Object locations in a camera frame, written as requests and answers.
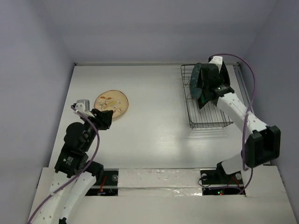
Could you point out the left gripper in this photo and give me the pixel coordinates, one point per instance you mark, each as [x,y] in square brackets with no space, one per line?
[104,117]

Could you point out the cream bird-pattern plate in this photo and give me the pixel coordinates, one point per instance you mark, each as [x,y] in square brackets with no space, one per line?
[112,100]

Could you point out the black square floral plate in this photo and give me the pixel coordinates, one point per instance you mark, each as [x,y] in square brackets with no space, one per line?
[204,99]

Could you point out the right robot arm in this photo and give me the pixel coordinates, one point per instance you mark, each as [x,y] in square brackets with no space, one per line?
[260,141]

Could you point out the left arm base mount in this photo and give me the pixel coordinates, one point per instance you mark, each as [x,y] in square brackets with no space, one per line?
[108,186]

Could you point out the teal round plate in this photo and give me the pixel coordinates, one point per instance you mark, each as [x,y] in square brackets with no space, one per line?
[195,91]

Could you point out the wire dish rack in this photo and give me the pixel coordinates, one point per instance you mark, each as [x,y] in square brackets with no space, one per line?
[208,117]

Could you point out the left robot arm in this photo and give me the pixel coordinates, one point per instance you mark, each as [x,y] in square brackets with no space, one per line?
[74,171]

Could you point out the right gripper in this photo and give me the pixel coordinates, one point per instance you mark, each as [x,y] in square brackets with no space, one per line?
[205,92]

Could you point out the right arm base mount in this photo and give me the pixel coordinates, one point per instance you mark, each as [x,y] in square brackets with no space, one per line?
[214,184]

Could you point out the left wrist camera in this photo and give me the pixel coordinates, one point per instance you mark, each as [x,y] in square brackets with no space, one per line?
[82,105]

